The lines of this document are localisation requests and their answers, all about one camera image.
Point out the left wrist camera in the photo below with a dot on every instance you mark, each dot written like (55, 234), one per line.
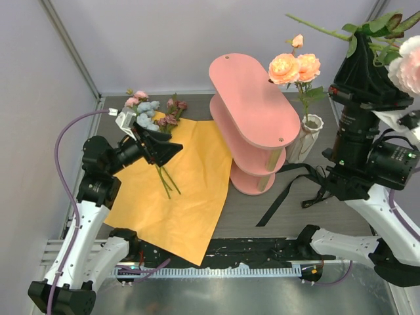
(124, 119)

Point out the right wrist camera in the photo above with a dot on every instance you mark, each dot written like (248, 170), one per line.
(406, 124)

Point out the white slotted cable duct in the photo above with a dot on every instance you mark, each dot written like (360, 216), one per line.
(242, 271)

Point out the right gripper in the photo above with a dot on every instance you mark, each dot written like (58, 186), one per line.
(359, 85)

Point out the blue flower stem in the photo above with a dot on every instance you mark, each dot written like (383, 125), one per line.
(146, 112)

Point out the pink three-tier shelf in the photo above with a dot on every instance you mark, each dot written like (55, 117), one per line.
(254, 118)

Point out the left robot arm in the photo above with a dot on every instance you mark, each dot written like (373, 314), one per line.
(72, 282)

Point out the orange rose stem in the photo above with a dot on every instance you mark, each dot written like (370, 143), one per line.
(299, 70)

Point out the small pink flower stem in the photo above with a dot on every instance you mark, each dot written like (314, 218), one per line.
(135, 98)

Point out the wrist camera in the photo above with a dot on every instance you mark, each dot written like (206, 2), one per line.
(124, 119)
(406, 124)

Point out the orange flower bouquet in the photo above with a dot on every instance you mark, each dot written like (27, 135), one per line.
(177, 209)

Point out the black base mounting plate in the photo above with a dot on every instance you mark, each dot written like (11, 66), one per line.
(231, 252)

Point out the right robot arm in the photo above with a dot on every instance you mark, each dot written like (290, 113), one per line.
(374, 154)

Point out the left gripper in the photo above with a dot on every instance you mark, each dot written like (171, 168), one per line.
(158, 153)

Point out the mauve flower stem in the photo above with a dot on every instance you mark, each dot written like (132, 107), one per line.
(175, 108)

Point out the white ribbed ceramic vase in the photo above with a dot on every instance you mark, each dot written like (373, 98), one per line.
(311, 125)

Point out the pink rose stem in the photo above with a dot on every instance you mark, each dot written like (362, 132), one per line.
(390, 48)

